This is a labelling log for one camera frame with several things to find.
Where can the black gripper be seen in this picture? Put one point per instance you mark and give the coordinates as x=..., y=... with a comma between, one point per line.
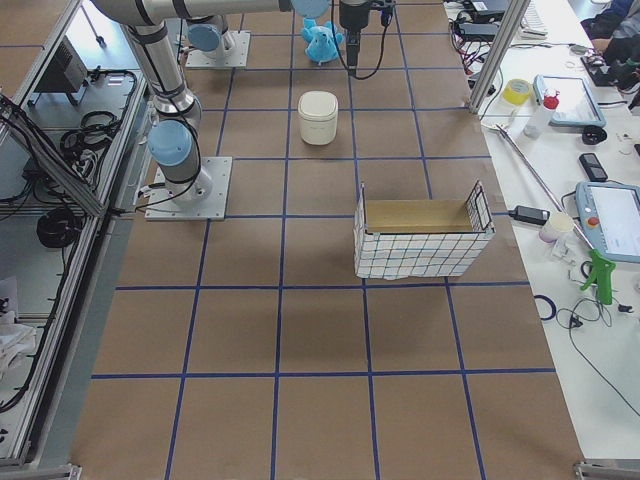
x=353, y=15

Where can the cream white trash can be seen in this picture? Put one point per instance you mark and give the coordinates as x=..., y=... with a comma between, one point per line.
x=317, y=113

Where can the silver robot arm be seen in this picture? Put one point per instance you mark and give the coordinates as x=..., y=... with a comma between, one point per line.
x=144, y=26
x=210, y=35

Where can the blue teddy bear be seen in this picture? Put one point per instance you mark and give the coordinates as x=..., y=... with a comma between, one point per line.
x=323, y=41

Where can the black laptop power brick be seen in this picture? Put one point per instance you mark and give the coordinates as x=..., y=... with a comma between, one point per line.
x=474, y=32

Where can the yellow tape roll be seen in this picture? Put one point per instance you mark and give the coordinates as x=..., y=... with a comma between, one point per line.
x=517, y=91

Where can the long metal rod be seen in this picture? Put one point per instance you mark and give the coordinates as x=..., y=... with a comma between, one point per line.
x=540, y=181

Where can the clear bottle red cap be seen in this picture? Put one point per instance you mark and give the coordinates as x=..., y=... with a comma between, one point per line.
x=540, y=120

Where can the teach pendant far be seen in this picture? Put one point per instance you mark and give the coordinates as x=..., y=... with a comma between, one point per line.
x=578, y=106

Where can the teach pendant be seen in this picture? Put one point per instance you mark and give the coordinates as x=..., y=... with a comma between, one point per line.
x=578, y=106
x=609, y=217

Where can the black power adapter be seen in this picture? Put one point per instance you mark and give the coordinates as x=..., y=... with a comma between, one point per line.
x=529, y=215

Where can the black remote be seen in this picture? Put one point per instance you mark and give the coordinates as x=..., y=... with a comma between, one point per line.
x=593, y=168

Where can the white paper cup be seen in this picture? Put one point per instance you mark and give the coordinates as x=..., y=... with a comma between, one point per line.
x=557, y=225

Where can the teach pendant near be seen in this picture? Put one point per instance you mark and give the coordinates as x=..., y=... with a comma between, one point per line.
x=609, y=217

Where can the green plastic gun tool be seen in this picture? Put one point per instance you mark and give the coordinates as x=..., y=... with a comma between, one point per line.
x=600, y=276

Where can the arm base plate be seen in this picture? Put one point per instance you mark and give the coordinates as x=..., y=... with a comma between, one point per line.
x=205, y=199
x=237, y=58

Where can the aluminium frame post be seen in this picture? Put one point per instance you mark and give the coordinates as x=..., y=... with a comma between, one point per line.
x=509, y=26

